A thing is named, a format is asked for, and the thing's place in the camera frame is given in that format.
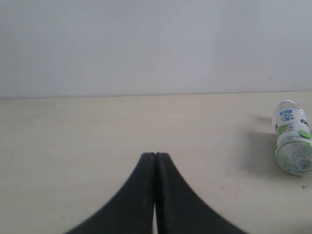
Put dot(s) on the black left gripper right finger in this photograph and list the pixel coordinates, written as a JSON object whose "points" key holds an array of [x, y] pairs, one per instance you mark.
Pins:
{"points": [[179, 210]]}

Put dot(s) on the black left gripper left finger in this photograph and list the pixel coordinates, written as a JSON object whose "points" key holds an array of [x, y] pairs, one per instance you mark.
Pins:
{"points": [[130, 210]]}

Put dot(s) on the lime label clear bottle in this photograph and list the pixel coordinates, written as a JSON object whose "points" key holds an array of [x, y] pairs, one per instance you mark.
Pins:
{"points": [[293, 151]]}

